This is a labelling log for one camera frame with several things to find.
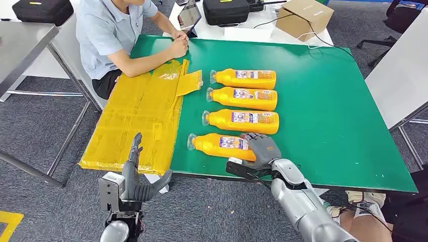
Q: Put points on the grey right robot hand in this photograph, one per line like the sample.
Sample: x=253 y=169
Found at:
x=264 y=148

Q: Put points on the black carrying case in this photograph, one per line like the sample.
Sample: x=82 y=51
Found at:
x=225 y=11
x=43 y=11

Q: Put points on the white table leg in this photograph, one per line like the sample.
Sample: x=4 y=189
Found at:
x=152 y=180
x=321 y=191

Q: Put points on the person's right hand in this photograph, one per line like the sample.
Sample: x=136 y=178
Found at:
x=179 y=48

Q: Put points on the yellow floor marking tape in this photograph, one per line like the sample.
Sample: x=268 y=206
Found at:
x=6 y=220

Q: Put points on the orange detergent bottle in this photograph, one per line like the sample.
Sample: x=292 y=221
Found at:
x=210 y=150
x=220 y=125
x=224 y=100
x=227 y=80

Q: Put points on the black tablet on stand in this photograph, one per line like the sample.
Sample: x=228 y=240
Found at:
x=189 y=15

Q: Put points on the pale grey table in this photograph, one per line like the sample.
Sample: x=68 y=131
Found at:
x=401 y=73

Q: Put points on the black office chair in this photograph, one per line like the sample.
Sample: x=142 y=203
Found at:
x=398 y=20

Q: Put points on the person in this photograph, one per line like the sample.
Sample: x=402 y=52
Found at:
x=367 y=227
x=100 y=33

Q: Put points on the person's left hand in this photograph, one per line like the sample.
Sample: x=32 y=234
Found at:
x=177 y=34

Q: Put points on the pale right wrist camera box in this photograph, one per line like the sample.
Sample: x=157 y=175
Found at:
x=240 y=168

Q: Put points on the yellow taped cardboard sheet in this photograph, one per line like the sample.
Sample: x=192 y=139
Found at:
x=133 y=117

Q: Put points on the green table mat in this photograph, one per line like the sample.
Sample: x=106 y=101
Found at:
x=317 y=117

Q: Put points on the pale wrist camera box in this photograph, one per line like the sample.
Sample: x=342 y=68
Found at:
x=240 y=168
x=108 y=190

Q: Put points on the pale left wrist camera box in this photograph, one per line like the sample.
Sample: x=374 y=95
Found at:
x=108 y=190

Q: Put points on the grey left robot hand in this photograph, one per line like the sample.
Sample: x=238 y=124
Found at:
x=130 y=187

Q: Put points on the brown cardboard box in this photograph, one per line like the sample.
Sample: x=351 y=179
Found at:
x=301 y=18

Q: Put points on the steel table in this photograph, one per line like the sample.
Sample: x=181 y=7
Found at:
x=20 y=43

